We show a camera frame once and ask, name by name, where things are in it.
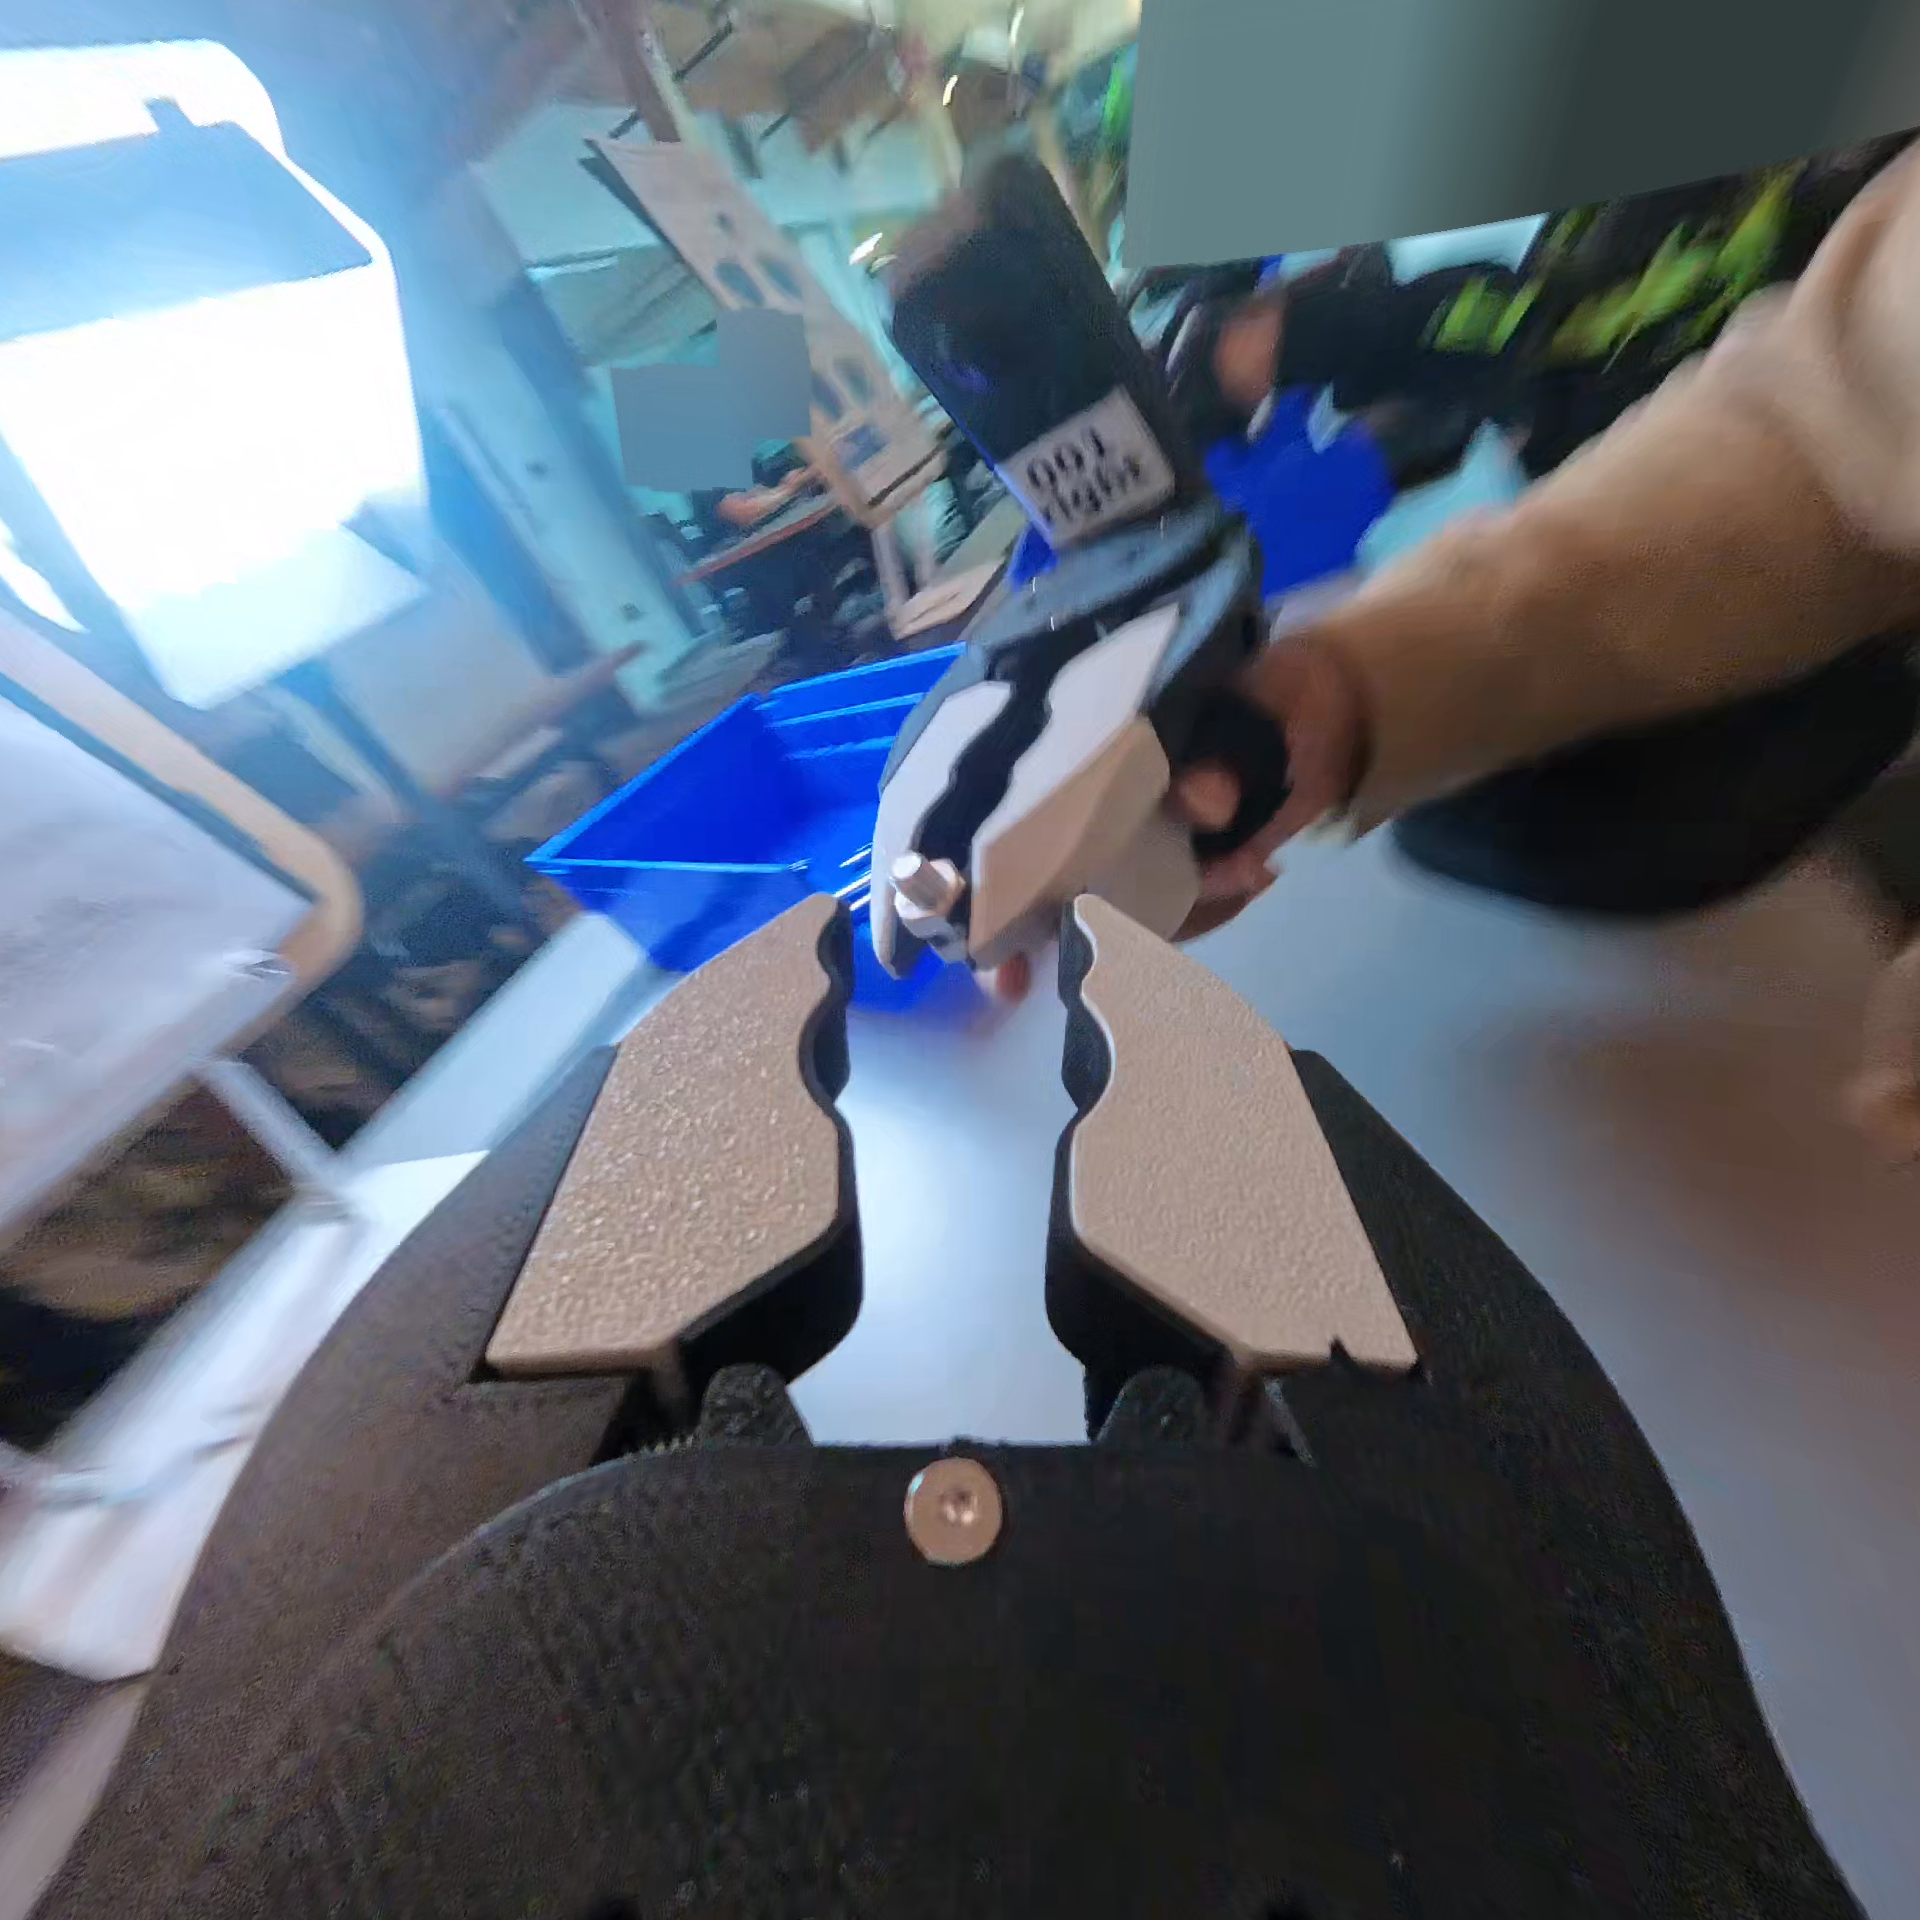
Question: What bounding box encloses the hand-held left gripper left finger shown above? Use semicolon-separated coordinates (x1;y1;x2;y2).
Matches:
480;897;874;1396

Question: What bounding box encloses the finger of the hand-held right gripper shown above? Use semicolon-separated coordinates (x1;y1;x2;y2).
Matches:
872;647;1025;904
961;614;1187;963

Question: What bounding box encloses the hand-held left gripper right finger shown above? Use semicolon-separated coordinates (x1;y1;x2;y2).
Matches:
1052;897;1423;1427

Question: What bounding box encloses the blue plastic bin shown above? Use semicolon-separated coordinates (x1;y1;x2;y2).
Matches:
529;647;1008;1018
1201;384;1405;598

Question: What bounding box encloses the white tablet stand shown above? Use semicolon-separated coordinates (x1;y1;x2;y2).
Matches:
0;1051;378;1682

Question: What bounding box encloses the person's right forearm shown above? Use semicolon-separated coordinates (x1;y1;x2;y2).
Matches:
1322;151;1920;841

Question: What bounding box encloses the person's right hand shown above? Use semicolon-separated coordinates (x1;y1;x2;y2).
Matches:
1156;625;1377;937

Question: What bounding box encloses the cardboard sign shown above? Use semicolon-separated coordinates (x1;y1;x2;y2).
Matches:
586;136;937;519

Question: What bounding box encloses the black chair armrest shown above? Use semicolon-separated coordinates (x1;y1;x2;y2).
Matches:
1387;632;1920;918

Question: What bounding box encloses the white instruction sheet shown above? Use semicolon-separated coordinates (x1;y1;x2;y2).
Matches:
0;707;301;1202

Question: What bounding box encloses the person's beige hoodie torso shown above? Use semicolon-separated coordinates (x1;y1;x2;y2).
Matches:
1842;927;1920;1178

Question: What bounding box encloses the studio softbox light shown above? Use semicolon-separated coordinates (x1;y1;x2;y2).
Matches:
0;38;427;707

